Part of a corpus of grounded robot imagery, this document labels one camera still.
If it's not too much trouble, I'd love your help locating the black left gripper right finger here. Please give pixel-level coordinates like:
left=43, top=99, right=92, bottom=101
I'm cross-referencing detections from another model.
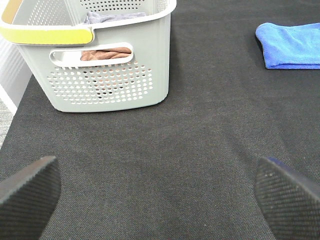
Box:
left=254, top=157, right=320, bottom=240

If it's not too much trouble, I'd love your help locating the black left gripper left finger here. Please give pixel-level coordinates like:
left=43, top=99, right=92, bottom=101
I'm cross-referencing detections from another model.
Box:
left=0, top=156, right=61, bottom=240

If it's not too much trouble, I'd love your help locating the blue towel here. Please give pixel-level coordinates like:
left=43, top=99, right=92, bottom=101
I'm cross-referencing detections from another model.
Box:
left=255, top=22, right=320, bottom=70

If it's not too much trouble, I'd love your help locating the black table cloth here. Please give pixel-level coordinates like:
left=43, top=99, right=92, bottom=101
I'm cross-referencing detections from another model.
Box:
left=0, top=0, right=320, bottom=240

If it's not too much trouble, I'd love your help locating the grey perforated laundry basket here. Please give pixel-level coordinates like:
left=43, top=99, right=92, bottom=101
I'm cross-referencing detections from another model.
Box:
left=0, top=0, right=177, bottom=113

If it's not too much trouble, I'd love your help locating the brown towel in basket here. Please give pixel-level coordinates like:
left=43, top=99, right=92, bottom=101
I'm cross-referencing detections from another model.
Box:
left=80, top=47, right=132, bottom=61

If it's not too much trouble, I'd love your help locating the grey towel in basket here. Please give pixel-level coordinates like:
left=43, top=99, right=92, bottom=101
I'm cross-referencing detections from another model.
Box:
left=83, top=11, right=147, bottom=25

